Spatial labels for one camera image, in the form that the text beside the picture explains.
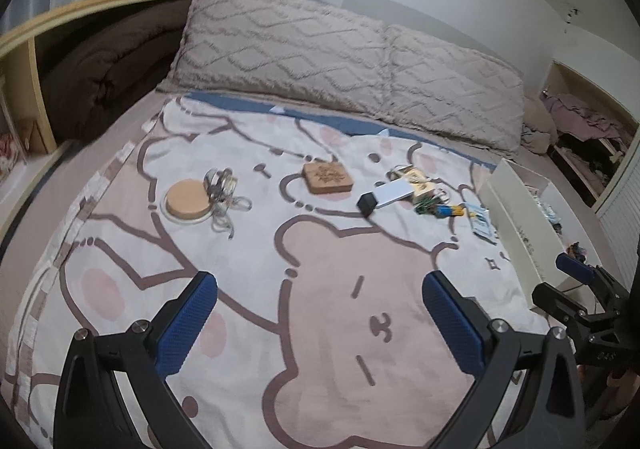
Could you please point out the blue white sachet packet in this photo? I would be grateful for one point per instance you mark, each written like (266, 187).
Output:
(480, 222)

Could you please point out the right beige textured pillow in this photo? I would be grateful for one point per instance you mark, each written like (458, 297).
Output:
(454, 91)

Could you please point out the yellow white small box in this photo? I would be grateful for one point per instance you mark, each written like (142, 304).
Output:
(421, 185)

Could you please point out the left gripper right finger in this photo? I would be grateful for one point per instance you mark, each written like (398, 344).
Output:
(548, 411)

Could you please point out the pile of clothes in nook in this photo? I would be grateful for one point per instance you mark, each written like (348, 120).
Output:
(591, 146)

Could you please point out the cartoon bear blanket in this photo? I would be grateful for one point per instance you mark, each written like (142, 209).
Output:
(319, 338)

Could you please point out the green clip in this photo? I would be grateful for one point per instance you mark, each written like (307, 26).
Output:
(424, 208)

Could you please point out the round cork coaster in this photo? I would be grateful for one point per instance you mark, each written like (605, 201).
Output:
(187, 200)

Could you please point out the beige textured pillow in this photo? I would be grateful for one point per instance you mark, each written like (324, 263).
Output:
(298, 50)
(454, 91)

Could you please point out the brown folded blanket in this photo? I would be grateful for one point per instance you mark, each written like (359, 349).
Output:
(94, 69)

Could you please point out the black charger plug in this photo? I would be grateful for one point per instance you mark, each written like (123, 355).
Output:
(367, 204)

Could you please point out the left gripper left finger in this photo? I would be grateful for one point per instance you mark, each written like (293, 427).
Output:
(90, 411)

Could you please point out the beige plush cushion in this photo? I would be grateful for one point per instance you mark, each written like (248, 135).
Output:
(538, 130)

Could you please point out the white louvered closet door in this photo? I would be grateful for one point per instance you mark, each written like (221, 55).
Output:
(619, 217)

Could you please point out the white shoe box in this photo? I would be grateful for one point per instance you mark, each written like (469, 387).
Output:
(536, 224)

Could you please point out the left beige textured pillow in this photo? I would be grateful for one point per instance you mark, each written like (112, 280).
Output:
(298, 50)

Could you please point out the wooden shelf unit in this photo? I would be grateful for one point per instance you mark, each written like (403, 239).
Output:
(28, 148)

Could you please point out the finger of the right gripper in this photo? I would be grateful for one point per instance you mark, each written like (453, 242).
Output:
(574, 268)
(556, 304)

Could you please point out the square cork coaster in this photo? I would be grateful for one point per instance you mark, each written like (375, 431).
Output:
(327, 177)

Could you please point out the white power bank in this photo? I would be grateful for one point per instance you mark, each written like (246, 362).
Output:
(392, 191)

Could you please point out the silver eyelash curler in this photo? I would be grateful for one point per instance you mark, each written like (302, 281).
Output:
(220, 186)

